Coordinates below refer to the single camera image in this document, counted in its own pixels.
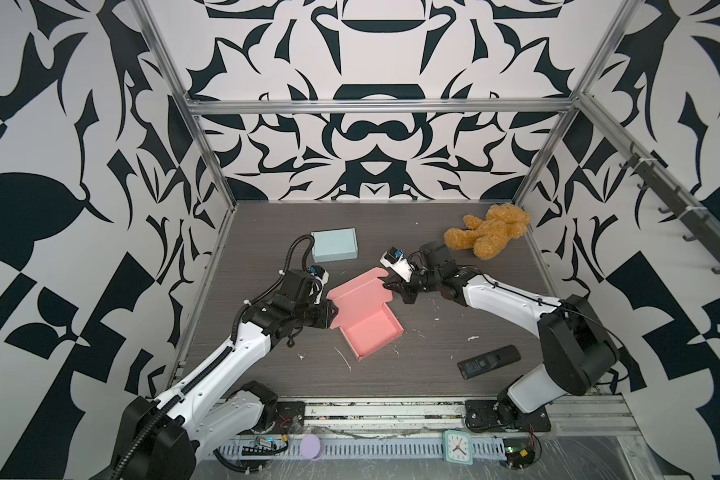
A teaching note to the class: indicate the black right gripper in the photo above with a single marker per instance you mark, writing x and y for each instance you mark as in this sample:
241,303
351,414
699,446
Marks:
394,281

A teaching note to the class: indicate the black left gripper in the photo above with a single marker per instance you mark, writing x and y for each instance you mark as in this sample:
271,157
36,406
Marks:
324,316

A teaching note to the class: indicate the pink paper box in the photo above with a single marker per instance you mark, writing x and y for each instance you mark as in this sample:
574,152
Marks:
364,316

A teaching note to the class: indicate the light blue paper box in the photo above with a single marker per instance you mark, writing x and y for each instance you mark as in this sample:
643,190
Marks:
334,245

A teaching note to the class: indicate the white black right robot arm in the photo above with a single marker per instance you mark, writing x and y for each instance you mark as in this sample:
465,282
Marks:
577,350

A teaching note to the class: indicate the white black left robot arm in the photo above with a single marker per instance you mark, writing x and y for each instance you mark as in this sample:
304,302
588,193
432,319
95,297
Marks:
165,438

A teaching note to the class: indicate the brown teddy bear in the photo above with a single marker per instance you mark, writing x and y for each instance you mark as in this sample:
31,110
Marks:
488,237

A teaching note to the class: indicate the black remote control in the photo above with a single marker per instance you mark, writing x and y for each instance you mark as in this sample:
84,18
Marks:
488,362

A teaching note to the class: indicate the purple round disc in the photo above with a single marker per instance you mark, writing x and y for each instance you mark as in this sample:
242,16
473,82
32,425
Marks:
311,447

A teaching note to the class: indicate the small electronics board left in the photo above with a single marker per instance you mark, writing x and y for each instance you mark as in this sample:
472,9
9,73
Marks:
266,447

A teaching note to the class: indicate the teal square clock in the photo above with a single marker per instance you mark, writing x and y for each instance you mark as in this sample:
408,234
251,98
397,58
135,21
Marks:
457,447

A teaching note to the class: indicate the green circuit board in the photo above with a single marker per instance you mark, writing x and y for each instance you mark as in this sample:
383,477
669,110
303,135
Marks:
520,453

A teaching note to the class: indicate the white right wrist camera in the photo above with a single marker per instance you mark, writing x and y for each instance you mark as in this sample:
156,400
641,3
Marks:
395,260

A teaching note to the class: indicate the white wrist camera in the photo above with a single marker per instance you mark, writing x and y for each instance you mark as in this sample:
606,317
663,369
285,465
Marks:
395,260
319,278

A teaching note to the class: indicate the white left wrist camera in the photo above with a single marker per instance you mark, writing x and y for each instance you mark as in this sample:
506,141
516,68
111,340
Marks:
319,278

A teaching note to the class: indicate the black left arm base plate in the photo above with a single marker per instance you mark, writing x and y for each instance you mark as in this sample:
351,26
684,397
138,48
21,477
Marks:
285,417

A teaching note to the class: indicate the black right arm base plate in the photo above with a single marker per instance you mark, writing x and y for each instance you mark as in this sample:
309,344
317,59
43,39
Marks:
483,416

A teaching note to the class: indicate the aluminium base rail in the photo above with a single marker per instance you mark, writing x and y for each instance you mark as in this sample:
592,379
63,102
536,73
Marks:
599,415

